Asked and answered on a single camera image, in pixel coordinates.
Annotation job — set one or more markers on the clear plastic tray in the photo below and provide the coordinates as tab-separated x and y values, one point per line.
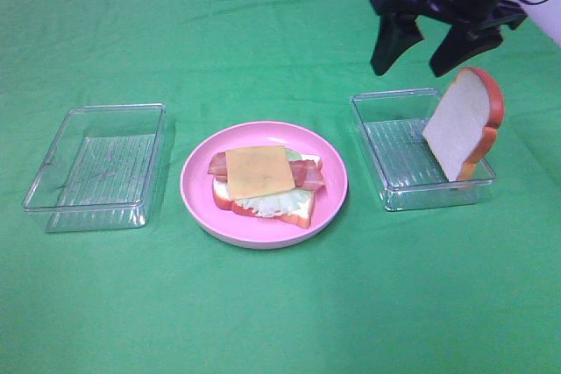
405	174
101	170

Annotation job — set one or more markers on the bread slice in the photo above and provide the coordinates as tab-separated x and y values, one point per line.
294	207
465	123

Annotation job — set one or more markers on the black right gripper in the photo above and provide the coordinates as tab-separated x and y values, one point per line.
399	31

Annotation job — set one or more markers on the green lettuce leaf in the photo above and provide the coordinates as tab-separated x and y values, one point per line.
262	179

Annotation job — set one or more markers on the clear right plastic tray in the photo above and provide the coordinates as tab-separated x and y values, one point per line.
405	174

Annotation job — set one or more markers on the yellow cheese slice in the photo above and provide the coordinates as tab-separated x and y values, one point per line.
257	171

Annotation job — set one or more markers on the clear left plastic tray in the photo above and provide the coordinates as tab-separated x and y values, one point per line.
101	170

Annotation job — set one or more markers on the pink round plate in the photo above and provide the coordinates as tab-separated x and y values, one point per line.
255	232

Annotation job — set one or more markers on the green tablecloth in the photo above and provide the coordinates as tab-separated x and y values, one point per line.
473	289

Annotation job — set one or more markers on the bacon strip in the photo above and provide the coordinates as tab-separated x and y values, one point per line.
313	183
217	165

